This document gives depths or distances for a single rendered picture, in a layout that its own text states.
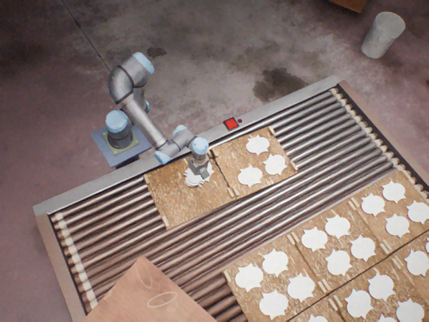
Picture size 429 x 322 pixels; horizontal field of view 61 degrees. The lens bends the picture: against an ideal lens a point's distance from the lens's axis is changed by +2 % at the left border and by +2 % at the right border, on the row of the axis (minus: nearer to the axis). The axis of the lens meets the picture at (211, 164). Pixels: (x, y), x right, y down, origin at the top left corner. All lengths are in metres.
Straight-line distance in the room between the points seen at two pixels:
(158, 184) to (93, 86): 1.83
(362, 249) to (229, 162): 0.85
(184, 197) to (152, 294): 0.54
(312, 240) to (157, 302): 0.86
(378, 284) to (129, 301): 1.24
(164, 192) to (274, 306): 0.81
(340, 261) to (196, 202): 0.81
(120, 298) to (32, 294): 1.30
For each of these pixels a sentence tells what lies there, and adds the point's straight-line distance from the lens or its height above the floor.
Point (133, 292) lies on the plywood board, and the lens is 1.77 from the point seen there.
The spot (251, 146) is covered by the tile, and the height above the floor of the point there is 0.95.
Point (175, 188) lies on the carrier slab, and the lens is 2.00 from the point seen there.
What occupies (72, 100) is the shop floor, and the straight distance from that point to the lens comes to 3.59.
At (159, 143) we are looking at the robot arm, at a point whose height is 1.32.
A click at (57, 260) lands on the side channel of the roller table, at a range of 1.96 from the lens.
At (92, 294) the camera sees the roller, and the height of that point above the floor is 0.92.
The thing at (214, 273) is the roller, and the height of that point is 0.92.
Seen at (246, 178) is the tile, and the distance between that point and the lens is 2.06.
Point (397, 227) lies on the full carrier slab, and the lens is 2.26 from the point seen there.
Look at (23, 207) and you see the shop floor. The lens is 3.19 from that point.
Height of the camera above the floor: 2.78
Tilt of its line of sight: 63 degrees down
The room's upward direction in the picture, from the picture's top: 11 degrees clockwise
